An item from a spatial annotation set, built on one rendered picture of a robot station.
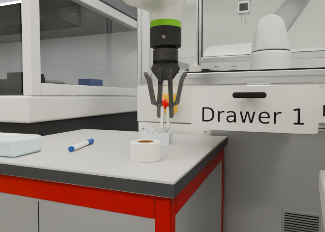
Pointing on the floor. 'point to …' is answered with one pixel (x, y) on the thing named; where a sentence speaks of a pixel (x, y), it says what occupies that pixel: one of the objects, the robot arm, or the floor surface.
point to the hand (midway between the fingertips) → (165, 117)
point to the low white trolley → (114, 185)
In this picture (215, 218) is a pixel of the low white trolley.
